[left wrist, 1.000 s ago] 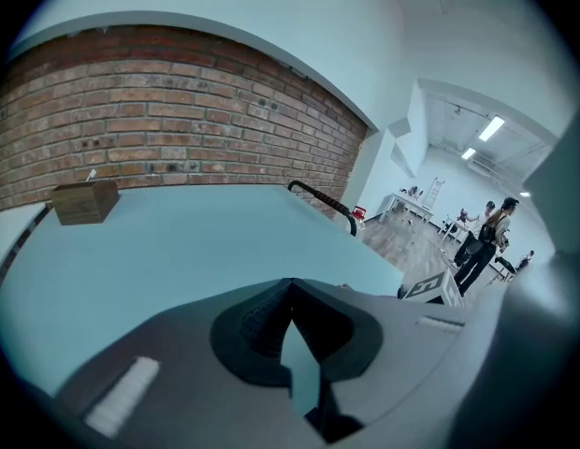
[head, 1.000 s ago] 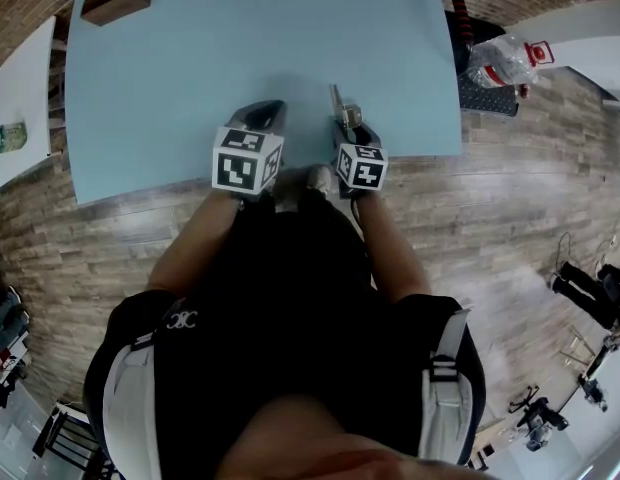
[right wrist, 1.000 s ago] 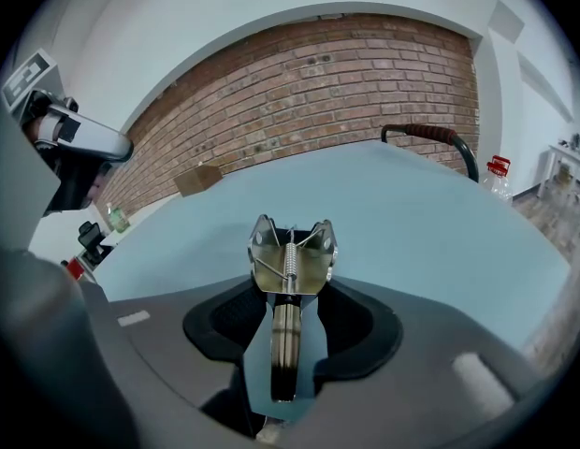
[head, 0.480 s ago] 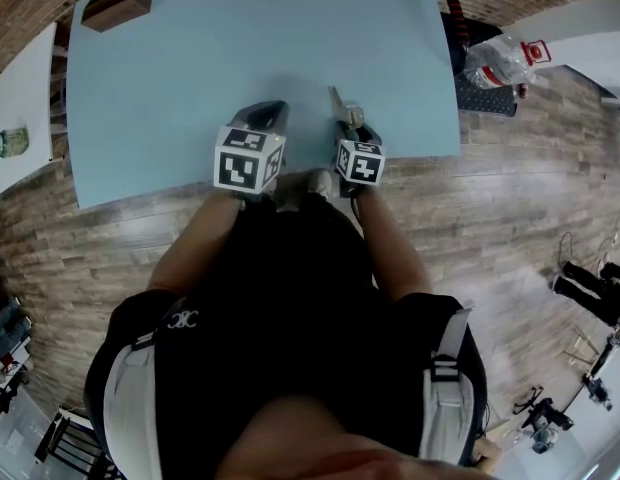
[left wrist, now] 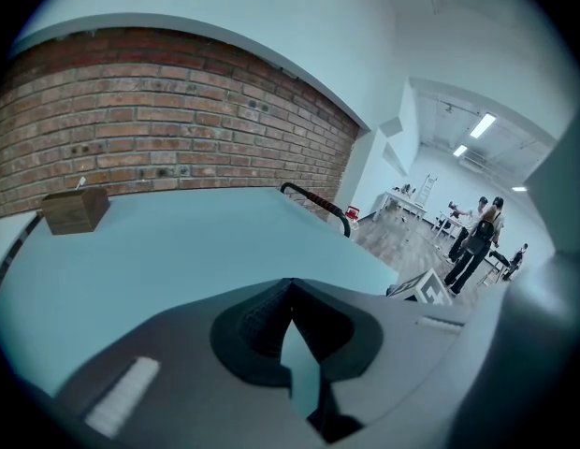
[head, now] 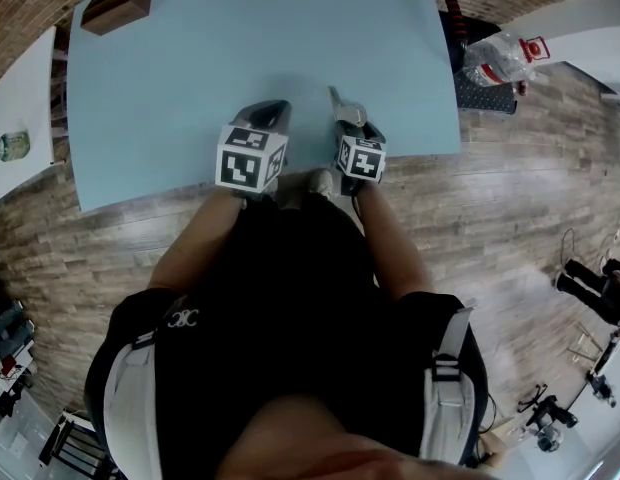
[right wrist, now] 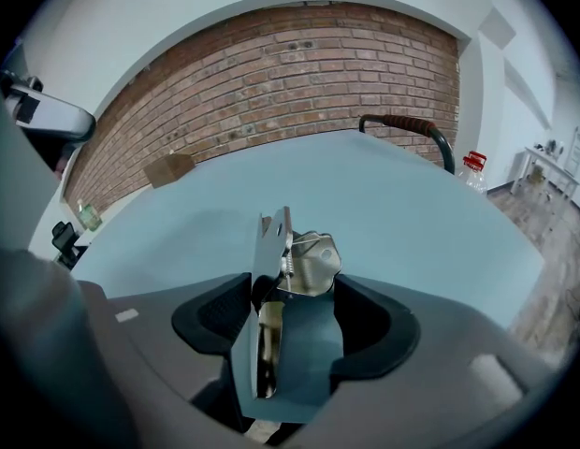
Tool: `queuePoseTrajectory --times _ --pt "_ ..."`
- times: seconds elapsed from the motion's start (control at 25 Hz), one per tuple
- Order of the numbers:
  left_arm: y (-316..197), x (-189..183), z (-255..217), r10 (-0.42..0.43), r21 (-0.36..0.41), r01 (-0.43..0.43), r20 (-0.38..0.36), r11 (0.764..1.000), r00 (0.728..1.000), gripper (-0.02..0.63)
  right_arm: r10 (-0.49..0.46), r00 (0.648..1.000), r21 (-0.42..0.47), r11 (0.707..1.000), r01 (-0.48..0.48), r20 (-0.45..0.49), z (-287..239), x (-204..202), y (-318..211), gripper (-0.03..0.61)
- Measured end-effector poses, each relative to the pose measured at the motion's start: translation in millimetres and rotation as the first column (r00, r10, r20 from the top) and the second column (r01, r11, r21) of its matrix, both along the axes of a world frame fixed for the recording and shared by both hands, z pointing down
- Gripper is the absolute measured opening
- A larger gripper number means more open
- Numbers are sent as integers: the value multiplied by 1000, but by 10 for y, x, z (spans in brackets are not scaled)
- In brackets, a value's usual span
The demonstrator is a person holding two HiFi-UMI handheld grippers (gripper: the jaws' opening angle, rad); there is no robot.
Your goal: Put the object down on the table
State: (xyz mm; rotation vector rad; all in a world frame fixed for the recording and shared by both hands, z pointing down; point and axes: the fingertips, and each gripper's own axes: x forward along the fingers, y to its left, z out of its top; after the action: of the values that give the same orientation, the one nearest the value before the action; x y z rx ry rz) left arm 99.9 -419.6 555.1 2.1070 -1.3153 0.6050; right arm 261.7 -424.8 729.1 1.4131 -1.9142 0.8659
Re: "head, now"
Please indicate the green drink can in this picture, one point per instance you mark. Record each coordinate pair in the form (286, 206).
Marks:
(13, 145)

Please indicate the black equipment stand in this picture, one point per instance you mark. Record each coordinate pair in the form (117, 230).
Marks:
(550, 410)

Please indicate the person's left forearm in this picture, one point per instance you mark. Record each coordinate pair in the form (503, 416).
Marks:
(200, 238)

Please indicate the white table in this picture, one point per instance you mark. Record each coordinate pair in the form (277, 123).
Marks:
(20, 98)

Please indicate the person's right forearm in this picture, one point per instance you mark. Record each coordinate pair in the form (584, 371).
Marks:
(390, 238)

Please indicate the person's torso in black shirt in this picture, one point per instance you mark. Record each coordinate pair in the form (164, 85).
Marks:
(290, 293)

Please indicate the clear water bottle red cap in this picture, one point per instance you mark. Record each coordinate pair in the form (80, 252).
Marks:
(495, 60)

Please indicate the person's right grey shoe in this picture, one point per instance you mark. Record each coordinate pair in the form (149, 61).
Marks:
(321, 183)

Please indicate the brown wooden box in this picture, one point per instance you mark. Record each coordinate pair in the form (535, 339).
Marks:
(117, 10)

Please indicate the light blue table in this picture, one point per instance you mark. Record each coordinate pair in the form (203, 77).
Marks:
(190, 68)

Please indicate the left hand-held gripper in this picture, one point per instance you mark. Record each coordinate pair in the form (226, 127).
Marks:
(240, 165)

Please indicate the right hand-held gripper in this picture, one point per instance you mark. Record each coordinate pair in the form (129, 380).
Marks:
(362, 160)

